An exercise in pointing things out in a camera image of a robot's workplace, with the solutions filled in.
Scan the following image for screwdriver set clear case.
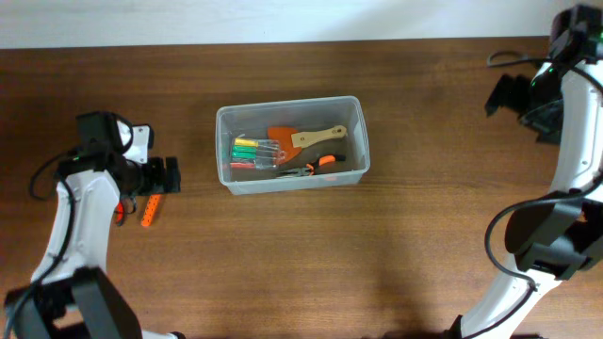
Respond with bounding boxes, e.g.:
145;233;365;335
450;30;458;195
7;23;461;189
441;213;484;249
230;137;286;170

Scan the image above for orange scraper wooden handle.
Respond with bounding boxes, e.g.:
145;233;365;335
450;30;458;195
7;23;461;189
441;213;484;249
268;125;347;165

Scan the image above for orange black needle-nose pliers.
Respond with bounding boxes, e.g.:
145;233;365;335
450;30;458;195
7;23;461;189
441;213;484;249
276;154;347;179

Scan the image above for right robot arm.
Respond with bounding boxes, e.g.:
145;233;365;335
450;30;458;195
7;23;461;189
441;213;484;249
443;5;602;338

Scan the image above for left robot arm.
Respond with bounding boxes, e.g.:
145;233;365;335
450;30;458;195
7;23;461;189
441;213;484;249
4;111;181;339

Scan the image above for clear plastic container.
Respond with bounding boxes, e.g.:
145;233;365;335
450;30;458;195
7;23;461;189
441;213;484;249
216;96;370;195

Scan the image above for orange perforated plastic bar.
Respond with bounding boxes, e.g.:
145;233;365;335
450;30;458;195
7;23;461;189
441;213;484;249
140;194;162;228

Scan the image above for red handled small pliers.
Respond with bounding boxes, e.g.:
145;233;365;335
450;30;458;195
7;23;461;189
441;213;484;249
114;202;126;227

